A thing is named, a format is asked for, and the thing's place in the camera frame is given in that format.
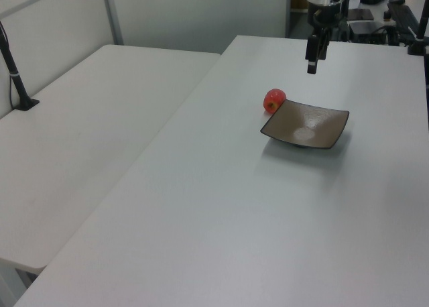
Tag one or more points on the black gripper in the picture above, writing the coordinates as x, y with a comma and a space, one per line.
323, 13

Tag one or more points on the red apple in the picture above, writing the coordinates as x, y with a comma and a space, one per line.
272, 99

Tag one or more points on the square brown ceramic plate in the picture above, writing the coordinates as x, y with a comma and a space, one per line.
306, 126

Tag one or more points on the black tray device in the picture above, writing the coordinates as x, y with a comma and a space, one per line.
367, 27

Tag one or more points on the black flat pad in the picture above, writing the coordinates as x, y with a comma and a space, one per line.
361, 14

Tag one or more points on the black keyboard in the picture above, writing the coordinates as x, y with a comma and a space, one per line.
403, 15

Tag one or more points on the black computer mouse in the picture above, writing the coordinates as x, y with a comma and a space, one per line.
397, 0

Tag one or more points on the black clamped pole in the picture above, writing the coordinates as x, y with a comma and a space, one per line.
420, 32

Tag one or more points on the black pole stand white band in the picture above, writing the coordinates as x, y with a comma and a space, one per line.
15, 82

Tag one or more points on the grey partition post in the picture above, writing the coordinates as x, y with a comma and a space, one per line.
113, 15

